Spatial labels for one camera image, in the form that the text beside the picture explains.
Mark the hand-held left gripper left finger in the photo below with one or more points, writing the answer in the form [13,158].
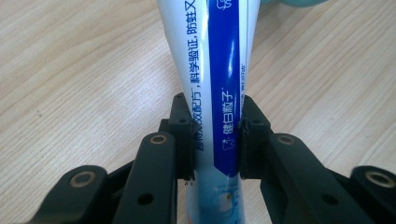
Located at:
[182,140]

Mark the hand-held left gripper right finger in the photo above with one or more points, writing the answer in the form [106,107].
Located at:
[252,140]

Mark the blue and white toothpaste tube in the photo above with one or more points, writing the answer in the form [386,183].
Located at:
[214,93]

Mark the teal cup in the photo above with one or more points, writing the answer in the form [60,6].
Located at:
[295,2]

